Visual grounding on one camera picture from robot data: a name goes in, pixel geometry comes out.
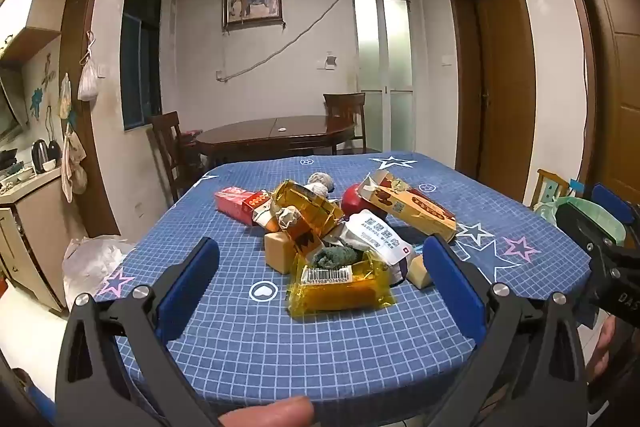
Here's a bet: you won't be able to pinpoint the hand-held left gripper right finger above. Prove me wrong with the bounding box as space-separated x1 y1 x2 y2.
422 234 588 427

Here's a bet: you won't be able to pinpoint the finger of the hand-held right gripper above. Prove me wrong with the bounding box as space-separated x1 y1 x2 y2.
591 183 640 233
555 202 622 254

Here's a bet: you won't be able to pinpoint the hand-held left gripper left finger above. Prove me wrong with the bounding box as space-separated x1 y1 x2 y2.
54 236 223 427

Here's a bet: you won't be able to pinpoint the large tan sponge block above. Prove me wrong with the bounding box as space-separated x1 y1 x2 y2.
264 231 301 275

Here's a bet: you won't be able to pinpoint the green scouring pad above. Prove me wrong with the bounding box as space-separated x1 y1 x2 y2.
312 246 368 269

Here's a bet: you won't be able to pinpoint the crinkled yellow wrapper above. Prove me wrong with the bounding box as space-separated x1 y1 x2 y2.
270 179 346 258

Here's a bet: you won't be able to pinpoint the white paper towel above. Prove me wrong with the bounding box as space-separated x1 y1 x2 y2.
306 172 335 198

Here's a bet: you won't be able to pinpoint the person's right hand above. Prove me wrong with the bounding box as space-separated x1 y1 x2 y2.
584 314 618 385

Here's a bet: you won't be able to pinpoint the person's left hand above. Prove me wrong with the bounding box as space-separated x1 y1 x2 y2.
220 396 315 427

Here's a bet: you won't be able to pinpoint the small tan sponge block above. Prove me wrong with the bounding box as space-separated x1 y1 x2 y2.
406 254 433 290

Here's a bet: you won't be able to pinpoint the small light wooden chair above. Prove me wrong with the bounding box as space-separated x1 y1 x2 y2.
530 168 571 210

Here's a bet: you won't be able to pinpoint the long orange cardboard box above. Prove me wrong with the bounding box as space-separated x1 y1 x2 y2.
356 169 458 243

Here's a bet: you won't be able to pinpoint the white wipes packet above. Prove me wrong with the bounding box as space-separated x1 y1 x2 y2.
345 209 412 285

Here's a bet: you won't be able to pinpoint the pink red carton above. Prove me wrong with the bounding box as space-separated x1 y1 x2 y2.
214 187 261 225

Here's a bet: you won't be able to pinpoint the red cigarette box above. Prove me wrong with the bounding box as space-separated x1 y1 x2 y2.
244 190 273 225

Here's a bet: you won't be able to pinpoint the yellow wrapper with barcode label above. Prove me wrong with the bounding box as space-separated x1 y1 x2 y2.
286 252 396 320

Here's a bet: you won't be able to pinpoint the crumpled white paper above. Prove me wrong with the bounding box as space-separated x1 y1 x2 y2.
277 206 303 229

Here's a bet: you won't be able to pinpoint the brown panelled wooden door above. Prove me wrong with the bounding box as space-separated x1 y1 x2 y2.
549 0 640 208

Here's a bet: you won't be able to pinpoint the red apple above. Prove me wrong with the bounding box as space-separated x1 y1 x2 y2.
341 183 373 215

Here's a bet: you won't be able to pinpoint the dark wooden chair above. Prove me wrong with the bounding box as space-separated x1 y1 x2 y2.
322 93 368 155
148 111 206 202

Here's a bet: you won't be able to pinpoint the dark wooden dining table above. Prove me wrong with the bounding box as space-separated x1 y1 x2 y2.
195 116 353 158

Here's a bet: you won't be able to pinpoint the hanging cloth bags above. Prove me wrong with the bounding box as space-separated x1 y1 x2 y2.
59 72 88 202

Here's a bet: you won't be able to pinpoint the beige sideboard cabinet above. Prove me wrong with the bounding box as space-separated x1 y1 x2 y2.
0 167 71 313

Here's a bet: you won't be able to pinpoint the black kettle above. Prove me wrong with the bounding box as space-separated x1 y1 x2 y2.
31 138 50 174

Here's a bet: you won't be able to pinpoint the frosted glass door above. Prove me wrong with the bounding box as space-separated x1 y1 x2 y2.
352 0 416 155

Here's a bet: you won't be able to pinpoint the hanging white plastic bag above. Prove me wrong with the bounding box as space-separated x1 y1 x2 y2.
77 32 101 102

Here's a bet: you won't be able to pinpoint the dark window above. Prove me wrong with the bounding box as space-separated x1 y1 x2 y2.
120 0 163 131

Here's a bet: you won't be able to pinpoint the wall cable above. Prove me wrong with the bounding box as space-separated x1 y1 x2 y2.
215 0 356 82

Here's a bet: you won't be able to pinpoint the framed wall picture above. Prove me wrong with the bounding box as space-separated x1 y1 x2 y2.
221 0 284 28

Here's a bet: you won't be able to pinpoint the wall cupboard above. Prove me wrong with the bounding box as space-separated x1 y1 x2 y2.
0 0 63 68

